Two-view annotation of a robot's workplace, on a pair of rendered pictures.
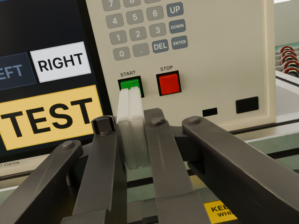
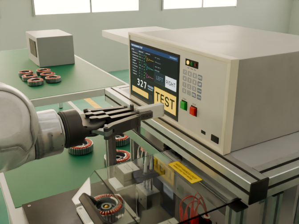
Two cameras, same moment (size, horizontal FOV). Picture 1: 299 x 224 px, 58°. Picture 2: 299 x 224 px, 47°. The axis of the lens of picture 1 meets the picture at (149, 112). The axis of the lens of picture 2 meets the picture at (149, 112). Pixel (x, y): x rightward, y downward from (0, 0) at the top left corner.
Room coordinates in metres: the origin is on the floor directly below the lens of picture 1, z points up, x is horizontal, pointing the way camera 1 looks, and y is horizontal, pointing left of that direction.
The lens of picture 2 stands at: (-0.18, -0.61, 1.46)
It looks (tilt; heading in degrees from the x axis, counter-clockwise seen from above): 21 degrees down; 61
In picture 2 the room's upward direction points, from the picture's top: straight up
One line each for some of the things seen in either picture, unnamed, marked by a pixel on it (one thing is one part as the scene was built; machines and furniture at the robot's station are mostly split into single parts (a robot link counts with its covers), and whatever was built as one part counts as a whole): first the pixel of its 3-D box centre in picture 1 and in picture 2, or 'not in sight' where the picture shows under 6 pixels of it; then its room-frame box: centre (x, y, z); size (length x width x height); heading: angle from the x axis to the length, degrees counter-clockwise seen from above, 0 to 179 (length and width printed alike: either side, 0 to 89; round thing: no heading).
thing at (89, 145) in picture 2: not in sight; (80, 146); (0.21, 0.73, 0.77); 0.11 x 0.11 x 0.04
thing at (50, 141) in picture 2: not in sight; (46, 133); (-0.06, 0.01, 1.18); 0.09 x 0.06 x 0.09; 91
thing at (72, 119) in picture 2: not in sight; (82, 126); (0.01, 0.01, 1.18); 0.09 x 0.08 x 0.07; 1
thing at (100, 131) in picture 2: not in sight; (97, 130); (0.03, -0.03, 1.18); 0.05 x 0.05 x 0.02; 89
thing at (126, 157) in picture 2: not in sight; (117, 158); (0.31, 0.54, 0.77); 0.11 x 0.11 x 0.04
